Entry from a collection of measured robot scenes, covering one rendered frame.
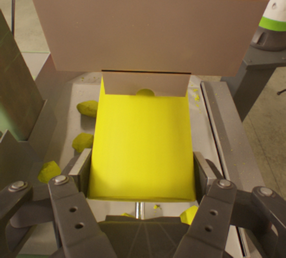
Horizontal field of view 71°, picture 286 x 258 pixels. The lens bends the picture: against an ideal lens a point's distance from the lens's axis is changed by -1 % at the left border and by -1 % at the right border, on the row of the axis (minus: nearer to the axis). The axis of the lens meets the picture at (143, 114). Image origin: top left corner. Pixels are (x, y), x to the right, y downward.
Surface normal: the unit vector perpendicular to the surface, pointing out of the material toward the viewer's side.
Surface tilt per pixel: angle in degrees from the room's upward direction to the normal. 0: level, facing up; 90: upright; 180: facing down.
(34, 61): 0
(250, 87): 90
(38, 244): 0
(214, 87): 0
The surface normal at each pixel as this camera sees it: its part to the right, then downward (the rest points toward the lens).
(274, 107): 0.03, -0.65
